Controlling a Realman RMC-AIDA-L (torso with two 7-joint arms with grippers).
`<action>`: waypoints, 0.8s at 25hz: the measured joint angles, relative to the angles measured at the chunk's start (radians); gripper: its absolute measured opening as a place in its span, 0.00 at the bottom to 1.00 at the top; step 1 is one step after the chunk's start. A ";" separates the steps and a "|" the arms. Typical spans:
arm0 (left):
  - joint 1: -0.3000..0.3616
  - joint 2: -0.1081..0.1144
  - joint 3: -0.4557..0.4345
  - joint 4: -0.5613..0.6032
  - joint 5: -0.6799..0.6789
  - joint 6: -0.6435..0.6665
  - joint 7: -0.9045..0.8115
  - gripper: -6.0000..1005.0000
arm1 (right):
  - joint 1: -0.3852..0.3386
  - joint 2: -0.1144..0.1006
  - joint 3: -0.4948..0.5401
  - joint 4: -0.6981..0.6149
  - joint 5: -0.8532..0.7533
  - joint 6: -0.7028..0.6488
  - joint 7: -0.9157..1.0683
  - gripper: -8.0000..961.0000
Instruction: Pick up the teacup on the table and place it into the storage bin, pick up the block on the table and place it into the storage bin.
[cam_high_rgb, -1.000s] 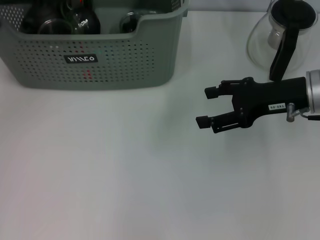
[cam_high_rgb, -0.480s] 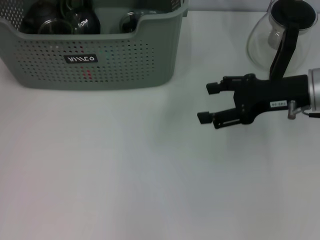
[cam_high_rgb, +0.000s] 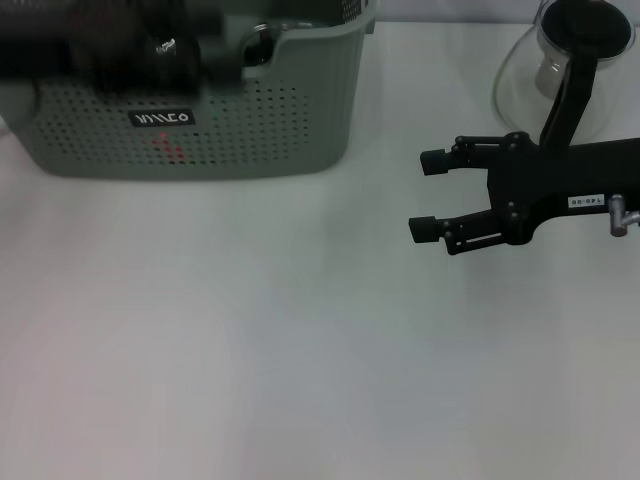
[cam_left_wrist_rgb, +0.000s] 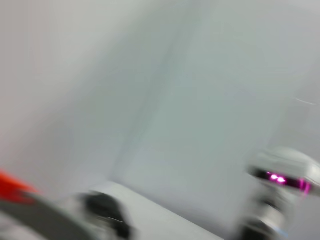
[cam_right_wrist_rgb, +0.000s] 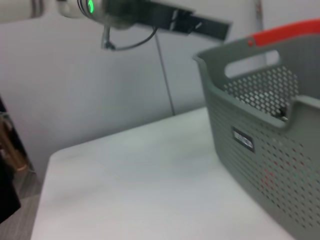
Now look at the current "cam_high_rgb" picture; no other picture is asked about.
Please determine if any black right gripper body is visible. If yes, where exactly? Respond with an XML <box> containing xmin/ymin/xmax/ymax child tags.
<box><xmin>487</xmin><ymin>131</ymin><xmax>640</xmax><ymax>249</ymax></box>

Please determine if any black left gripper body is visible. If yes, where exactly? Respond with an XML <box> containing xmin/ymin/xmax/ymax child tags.
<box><xmin>0</xmin><ymin>0</ymin><xmax>202</xmax><ymax>96</ymax></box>

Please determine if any grey-green perforated storage bin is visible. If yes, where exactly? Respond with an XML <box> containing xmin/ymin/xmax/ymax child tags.
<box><xmin>0</xmin><ymin>0</ymin><xmax>380</xmax><ymax>182</ymax></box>

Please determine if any silver elbow connector with cable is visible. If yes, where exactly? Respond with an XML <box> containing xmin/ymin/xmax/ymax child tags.
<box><xmin>608</xmin><ymin>192</ymin><xmax>640</xmax><ymax>238</ymax></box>

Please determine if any glass carafe with black handle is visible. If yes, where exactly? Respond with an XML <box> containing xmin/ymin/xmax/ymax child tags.
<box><xmin>492</xmin><ymin>0</ymin><xmax>635</xmax><ymax>147</ymax></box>

